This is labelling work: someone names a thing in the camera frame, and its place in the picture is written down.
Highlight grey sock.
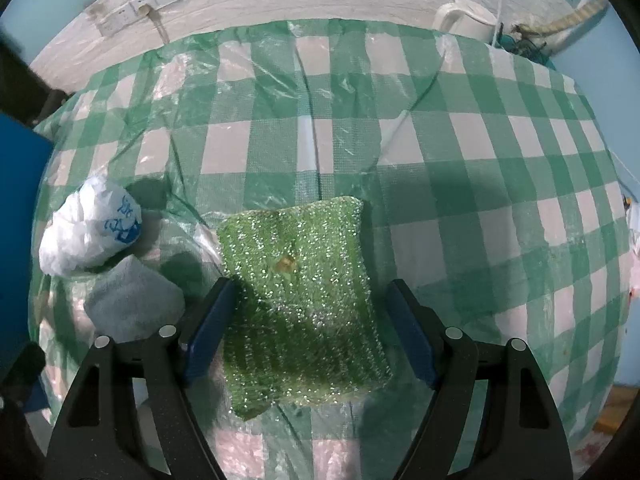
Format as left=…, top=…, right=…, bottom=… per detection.
left=85, top=255, right=186, bottom=344

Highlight green glitter sponge cloth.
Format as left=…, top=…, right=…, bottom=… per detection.
left=217, top=196, right=390, bottom=420

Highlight blue cardboard box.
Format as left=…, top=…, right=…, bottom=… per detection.
left=0, top=114, right=53, bottom=375

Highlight green checkered tablecloth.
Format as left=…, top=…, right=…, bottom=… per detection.
left=27, top=18, right=634, bottom=480

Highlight black hanging clothes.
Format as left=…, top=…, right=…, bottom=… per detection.
left=0, top=37, right=70, bottom=127

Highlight teal plastic basket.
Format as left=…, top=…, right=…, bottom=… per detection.
left=498, top=35, right=553, bottom=67

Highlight white electric kettle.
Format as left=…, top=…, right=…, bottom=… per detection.
left=432, top=0, right=498, bottom=44

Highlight grey plug cable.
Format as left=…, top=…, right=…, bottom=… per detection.
left=139, top=5, right=172, bottom=46

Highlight white wall socket strip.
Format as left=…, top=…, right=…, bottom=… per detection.
left=96, top=0, right=180, bottom=37

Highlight striped flexible hose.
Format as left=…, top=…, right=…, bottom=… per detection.
left=508, top=0, right=611, bottom=36

